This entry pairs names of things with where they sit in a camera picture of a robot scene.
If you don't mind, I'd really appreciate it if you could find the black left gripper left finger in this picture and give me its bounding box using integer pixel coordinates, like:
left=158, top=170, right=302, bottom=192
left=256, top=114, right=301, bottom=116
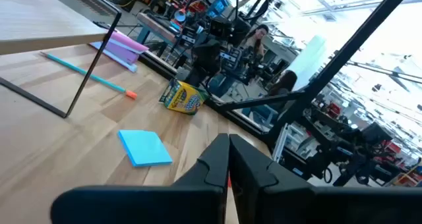
left=51, top=133, right=230, bottom=224

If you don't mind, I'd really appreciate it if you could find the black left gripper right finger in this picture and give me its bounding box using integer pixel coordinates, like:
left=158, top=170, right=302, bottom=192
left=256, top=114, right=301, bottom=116
left=229, top=134, right=422, bottom=224

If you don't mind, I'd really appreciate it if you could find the blue sticky note pad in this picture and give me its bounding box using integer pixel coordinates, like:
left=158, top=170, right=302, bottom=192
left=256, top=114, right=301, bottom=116
left=117, top=129, right=173, bottom=168

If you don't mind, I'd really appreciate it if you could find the yellow green crayon box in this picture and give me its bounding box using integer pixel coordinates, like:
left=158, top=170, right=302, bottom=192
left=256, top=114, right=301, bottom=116
left=159, top=78, right=209, bottom=115

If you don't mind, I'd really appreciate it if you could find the teal pencil orange eraser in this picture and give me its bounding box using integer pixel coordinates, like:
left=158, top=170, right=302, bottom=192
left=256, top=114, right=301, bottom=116
left=41, top=51, right=138, bottom=100

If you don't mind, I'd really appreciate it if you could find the person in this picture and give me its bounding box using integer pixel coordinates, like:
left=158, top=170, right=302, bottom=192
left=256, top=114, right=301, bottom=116
left=243, top=24, right=270, bottom=57
left=267, top=70, right=298, bottom=98

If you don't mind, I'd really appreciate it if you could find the pink stapler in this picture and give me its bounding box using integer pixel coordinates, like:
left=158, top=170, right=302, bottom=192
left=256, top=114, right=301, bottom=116
left=89, top=31, right=150, bottom=73

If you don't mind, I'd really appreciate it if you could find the wooden workbench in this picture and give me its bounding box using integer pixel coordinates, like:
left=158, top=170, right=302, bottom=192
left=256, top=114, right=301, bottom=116
left=136, top=12, right=186, bottom=59

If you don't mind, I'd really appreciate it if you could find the blue lit monitor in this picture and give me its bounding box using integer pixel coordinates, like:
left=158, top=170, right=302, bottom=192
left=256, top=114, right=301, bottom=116
left=206, top=0, right=230, bottom=19

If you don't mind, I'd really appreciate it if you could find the black aluminum table frame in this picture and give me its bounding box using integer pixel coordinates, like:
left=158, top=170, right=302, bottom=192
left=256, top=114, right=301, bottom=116
left=138, top=0, right=416, bottom=149

